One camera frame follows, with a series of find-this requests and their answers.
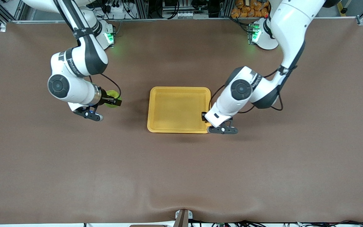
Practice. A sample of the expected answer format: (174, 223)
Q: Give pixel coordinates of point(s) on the green apple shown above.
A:
(112, 94)

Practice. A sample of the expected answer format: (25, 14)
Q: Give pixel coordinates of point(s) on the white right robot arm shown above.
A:
(74, 63)

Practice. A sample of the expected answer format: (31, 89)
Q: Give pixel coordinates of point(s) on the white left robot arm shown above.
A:
(291, 25)

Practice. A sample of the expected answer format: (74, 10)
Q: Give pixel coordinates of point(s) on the yellow plastic tray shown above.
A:
(175, 110)

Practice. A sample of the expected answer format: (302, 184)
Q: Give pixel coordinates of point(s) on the white power strip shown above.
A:
(115, 8)

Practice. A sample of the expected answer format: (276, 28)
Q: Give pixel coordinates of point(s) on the pile of orange packets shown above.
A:
(247, 9)

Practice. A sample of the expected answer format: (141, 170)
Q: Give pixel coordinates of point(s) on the grey control box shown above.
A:
(184, 6)

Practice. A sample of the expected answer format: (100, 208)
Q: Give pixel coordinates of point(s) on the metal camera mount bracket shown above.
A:
(183, 217)

